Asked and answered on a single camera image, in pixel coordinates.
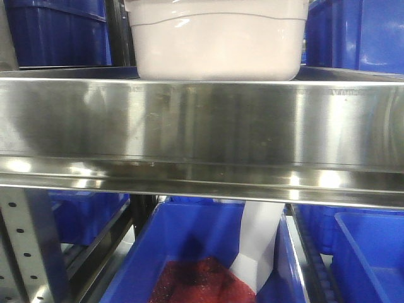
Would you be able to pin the white lidded plastic bin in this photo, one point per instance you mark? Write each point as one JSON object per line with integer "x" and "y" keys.
{"x": 218, "y": 40}

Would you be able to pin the blue bin lower centre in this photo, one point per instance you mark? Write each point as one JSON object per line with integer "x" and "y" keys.
{"x": 194, "y": 231}

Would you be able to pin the blue bin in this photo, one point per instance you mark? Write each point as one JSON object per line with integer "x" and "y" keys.
{"x": 366, "y": 246}
{"x": 81, "y": 215}
{"x": 59, "y": 33}
{"x": 361, "y": 35}
{"x": 194, "y": 231}

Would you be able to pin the stainless steel shelf rack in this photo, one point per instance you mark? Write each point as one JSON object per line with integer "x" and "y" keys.
{"x": 329, "y": 137}

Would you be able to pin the blue bin lower left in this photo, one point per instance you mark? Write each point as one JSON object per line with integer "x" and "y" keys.
{"x": 81, "y": 215}

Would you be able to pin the blue bin lower right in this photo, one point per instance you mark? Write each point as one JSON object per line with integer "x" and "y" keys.
{"x": 366, "y": 246}

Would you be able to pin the blue bin upper right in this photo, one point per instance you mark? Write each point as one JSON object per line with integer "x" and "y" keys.
{"x": 361, "y": 35}

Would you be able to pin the blue bin upper left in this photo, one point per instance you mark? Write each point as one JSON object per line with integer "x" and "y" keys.
{"x": 59, "y": 33}

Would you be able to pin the white paper sheet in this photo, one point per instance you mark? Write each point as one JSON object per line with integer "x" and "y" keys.
{"x": 254, "y": 263}

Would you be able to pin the red mesh bag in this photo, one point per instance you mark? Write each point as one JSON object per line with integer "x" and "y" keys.
{"x": 206, "y": 280}

